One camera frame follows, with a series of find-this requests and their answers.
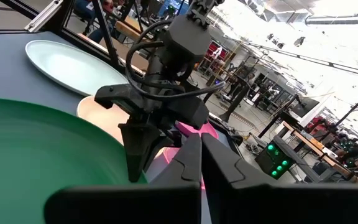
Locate red storage shelf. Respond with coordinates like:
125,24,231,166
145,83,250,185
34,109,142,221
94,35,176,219
197,40,231,78

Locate wooden top workbench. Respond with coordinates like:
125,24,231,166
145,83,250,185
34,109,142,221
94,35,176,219
273,120,358,184

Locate silver ceiling duct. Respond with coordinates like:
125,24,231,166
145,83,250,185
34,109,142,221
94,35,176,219
305,12,358,26

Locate pink translucent plastic plate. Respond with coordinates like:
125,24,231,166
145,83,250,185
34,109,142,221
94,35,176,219
163,121,219,190

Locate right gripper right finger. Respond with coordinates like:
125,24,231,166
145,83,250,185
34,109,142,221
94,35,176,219
201,133,358,224

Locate person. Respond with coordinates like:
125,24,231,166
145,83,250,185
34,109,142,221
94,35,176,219
73,0,127,44

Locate dark green plastic plate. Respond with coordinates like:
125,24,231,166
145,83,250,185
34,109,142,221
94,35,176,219
0,98,149,224

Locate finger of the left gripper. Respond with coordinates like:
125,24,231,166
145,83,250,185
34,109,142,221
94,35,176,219
118,122,165,183
144,127,183,172

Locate black pedestal stand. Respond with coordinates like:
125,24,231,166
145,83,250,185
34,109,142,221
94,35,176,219
219,83,251,124

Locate computer tower green lights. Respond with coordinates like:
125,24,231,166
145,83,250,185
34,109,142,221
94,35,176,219
255,141,295,180

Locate aluminium frame extrusion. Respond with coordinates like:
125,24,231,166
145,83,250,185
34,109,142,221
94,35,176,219
24,0,65,33

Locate beige plastic plate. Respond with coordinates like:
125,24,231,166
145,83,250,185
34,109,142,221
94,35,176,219
76,95,171,165

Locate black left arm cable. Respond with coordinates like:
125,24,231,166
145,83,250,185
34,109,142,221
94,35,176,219
125,19,226,101

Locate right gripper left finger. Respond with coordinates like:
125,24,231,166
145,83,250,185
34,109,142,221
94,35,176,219
44,133,202,224

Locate large pale grey plate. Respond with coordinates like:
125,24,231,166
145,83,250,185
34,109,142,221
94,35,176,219
25,39,129,96

